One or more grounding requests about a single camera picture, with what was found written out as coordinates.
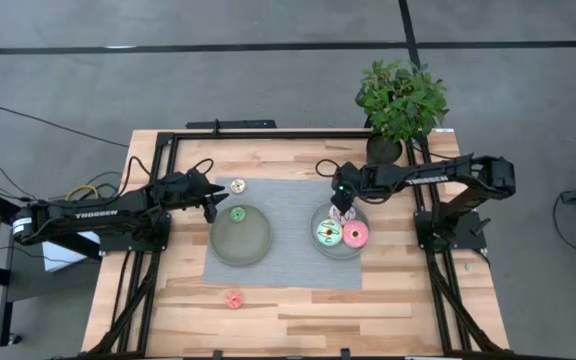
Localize white paper sheet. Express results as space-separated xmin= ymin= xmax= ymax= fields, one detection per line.
xmin=41 ymin=230 xmax=102 ymax=274

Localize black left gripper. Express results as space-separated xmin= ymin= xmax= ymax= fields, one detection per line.
xmin=166 ymin=168 xmax=231 ymax=207

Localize black desk beam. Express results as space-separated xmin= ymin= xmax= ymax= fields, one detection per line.
xmin=0 ymin=189 xmax=103 ymax=262

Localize black camera bar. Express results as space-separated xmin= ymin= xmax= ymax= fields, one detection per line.
xmin=184 ymin=118 xmax=279 ymax=132

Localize olive green round plate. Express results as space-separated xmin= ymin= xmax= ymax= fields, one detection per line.
xmin=208 ymin=203 xmax=273 ymax=268

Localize grey-blue round plate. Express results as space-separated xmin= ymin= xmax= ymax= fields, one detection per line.
xmin=308 ymin=198 xmax=371 ymax=261

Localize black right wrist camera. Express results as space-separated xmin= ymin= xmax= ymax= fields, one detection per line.
xmin=329 ymin=191 xmax=355 ymax=217

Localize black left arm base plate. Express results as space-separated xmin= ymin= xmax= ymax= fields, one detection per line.
xmin=98 ymin=214 xmax=172 ymax=254

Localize long black floor cable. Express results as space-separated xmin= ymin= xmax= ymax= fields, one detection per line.
xmin=0 ymin=105 xmax=130 ymax=150

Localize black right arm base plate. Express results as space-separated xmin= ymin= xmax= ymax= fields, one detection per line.
xmin=413 ymin=209 xmax=492 ymax=252

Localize large pink frosted donut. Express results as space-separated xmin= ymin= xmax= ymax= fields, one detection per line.
xmin=341 ymin=219 xmax=371 ymax=250

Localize black plant pot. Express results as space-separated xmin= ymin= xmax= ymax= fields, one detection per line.
xmin=366 ymin=133 xmax=404 ymax=165

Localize black aluminium table frame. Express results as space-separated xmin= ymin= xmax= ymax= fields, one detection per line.
xmin=81 ymin=129 xmax=512 ymax=360

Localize yellow cable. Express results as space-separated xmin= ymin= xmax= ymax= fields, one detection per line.
xmin=65 ymin=183 xmax=100 ymax=202

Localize large mint frosted donut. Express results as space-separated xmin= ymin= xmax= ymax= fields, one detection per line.
xmin=315 ymin=218 xmax=345 ymax=248

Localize grey woven placemat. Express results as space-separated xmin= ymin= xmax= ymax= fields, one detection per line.
xmin=202 ymin=176 xmax=365 ymax=291

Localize green leafy plant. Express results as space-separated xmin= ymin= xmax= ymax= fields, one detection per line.
xmin=353 ymin=58 xmax=450 ymax=146

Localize large purple frosted donut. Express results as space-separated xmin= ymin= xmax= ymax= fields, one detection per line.
xmin=328 ymin=203 xmax=358 ymax=228

